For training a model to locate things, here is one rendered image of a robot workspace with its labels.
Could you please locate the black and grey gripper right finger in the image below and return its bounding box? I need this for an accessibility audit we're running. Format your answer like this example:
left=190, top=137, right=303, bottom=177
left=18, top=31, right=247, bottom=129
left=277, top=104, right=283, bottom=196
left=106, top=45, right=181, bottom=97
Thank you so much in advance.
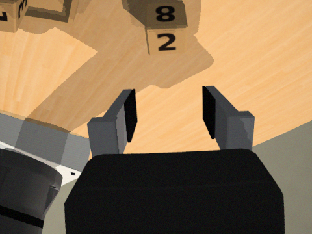
left=202, top=86, right=255, bottom=151

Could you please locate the tan wooden tray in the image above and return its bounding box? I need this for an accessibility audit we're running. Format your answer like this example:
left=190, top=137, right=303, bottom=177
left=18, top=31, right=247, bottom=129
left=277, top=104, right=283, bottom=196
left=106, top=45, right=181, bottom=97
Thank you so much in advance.
left=23, top=0, right=79, bottom=27

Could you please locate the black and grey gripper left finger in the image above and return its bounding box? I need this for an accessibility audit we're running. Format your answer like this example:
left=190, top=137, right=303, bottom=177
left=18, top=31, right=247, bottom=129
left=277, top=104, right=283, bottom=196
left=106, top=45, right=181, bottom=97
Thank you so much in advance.
left=87, top=89, right=138, bottom=157

